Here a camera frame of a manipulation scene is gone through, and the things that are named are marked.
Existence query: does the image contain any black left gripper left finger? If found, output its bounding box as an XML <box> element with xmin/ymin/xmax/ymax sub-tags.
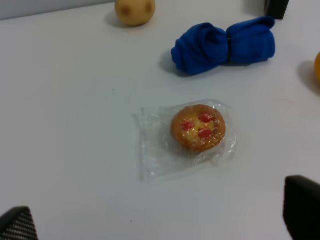
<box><xmin>0</xmin><ymin>206</ymin><xmax>39</xmax><ymax>240</ymax></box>

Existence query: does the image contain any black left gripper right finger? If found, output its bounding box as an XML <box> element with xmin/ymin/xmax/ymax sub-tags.
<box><xmin>283</xmin><ymin>175</ymin><xmax>320</xmax><ymax>240</ymax></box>

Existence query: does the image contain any yellow orange mango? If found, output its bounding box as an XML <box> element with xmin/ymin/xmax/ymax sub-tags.
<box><xmin>314</xmin><ymin>53</ymin><xmax>320</xmax><ymax>82</ymax></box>

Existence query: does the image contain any wrapped fruit tart pastry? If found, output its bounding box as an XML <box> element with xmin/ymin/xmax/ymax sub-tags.
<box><xmin>133</xmin><ymin>99</ymin><xmax>238</xmax><ymax>181</ymax></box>

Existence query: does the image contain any blue rolled towel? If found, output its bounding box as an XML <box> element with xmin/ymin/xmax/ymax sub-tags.
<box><xmin>171</xmin><ymin>16</ymin><xmax>276</xmax><ymax>76</ymax></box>

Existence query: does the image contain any dark brown carton box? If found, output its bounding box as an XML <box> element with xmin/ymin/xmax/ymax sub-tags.
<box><xmin>264</xmin><ymin>0</ymin><xmax>289</xmax><ymax>20</ymax></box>

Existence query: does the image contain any brown potato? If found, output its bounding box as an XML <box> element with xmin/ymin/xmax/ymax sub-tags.
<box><xmin>115</xmin><ymin>0</ymin><xmax>156</xmax><ymax>27</ymax></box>

